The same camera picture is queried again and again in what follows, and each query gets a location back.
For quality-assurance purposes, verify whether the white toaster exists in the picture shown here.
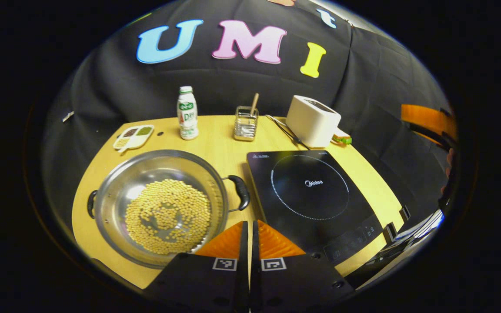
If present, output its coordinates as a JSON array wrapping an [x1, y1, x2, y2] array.
[[285, 95, 342, 149]]

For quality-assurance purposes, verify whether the black induction cooktop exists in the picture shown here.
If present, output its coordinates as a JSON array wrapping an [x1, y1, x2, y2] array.
[[246, 150, 384, 266]]

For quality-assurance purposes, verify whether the toy sandwich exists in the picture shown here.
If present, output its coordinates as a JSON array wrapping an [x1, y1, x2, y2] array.
[[331, 128, 353, 146]]

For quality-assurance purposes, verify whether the black backdrop cloth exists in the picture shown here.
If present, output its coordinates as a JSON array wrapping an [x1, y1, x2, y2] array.
[[42, 0, 458, 244]]

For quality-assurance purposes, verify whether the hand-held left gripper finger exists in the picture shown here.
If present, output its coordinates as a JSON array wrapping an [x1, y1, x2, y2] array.
[[144, 220, 250, 313], [250, 220, 355, 313]]

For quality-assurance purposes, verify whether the metal wire utensil holder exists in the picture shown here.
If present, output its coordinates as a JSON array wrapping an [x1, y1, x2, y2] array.
[[234, 106, 260, 142]]

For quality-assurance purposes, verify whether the pile of yellow soybeans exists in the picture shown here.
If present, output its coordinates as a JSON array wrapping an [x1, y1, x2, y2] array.
[[125, 179, 212, 255]]

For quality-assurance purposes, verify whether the white drink bottle green label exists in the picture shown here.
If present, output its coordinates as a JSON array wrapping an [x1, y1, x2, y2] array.
[[177, 86, 199, 140]]

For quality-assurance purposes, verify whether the white divided seasoning dish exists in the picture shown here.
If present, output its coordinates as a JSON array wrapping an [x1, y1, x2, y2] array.
[[113, 125, 155, 153]]

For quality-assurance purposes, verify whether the stainless steel pot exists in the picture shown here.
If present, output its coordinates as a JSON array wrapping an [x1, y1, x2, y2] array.
[[87, 149, 251, 269]]

